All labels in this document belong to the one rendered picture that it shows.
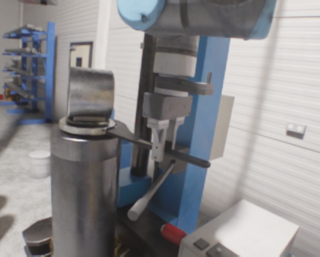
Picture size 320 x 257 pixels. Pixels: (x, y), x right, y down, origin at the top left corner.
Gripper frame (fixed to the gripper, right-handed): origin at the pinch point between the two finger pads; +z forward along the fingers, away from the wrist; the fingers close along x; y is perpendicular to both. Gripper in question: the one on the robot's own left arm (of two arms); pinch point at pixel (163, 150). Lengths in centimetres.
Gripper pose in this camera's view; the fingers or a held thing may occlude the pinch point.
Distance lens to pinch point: 54.2
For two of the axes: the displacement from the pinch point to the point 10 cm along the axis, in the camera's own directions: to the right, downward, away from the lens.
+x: -5.6, 1.3, -8.2
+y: -8.2, -2.3, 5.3
